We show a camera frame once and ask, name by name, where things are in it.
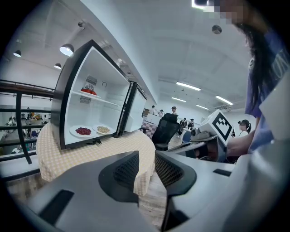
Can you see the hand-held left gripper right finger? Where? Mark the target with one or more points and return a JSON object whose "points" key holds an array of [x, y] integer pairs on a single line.
{"points": [[204, 188]]}

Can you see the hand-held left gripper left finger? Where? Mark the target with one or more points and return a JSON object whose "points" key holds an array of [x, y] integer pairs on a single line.
{"points": [[86, 199]]}

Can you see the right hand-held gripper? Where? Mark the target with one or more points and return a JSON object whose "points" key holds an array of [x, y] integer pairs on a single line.
{"points": [[217, 127]]}

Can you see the pile of dark red beans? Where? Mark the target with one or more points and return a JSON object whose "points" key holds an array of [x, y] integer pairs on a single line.
{"points": [[83, 131]]}

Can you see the red items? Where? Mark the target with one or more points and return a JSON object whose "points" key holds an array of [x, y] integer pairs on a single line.
{"points": [[88, 91]]}

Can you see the black mini fridge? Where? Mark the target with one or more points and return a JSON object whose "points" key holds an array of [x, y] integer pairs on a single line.
{"points": [[99, 68]]}

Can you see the person's right forearm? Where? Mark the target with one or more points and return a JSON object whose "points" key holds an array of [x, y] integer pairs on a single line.
{"points": [[240, 145]]}

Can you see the black office chair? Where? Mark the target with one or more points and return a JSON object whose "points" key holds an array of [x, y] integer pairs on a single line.
{"points": [[164, 131]]}

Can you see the ceiling strip light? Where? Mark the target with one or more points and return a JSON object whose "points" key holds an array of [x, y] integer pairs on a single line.
{"points": [[179, 99], [224, 100], [202, 107], [188, 86]]}

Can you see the table with red checkered cloth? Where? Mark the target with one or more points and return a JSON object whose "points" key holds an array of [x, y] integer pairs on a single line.
{"points": [[148, 128]]}

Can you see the round table beige checkered cloth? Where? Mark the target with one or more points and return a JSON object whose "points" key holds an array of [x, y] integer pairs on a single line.
{"points": [[90, 154]]}

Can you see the round ceiling fixture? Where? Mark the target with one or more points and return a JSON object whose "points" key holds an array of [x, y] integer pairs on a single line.
{"points": [[216, 29]]}

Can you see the person's blue shirt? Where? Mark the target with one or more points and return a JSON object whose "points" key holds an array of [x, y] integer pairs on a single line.
{"points": [[277, 57]]}

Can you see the black pendant lamp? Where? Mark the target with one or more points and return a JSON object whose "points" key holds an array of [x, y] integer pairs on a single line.
{"points": [[57, 66], [66, 49], [17, 53]]}

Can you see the person's head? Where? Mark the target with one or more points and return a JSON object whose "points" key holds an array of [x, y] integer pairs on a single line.
{"points": [[249, 13]]}

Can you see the ceiling camera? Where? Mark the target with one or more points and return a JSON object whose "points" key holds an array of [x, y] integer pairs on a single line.
{"points": [[81, 25]]}

